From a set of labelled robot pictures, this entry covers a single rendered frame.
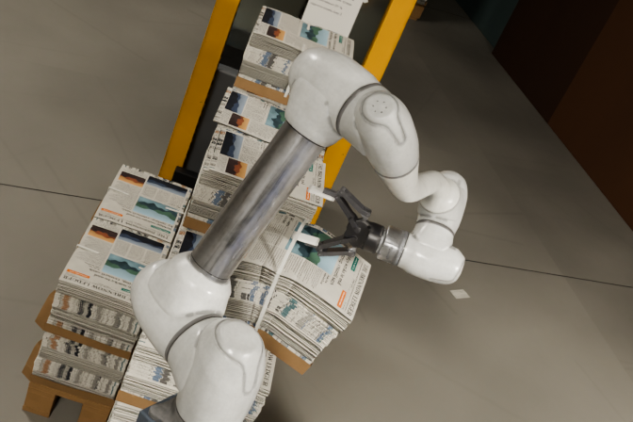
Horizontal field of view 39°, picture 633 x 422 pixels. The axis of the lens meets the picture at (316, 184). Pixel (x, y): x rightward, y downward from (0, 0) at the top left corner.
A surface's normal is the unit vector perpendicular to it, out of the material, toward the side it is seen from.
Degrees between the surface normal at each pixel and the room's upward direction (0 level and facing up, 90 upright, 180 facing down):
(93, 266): 1
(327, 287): 10
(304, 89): 76
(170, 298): 65
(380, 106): 44
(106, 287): 0
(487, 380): 0
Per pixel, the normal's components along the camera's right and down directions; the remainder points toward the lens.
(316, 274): 0.50, -0.73
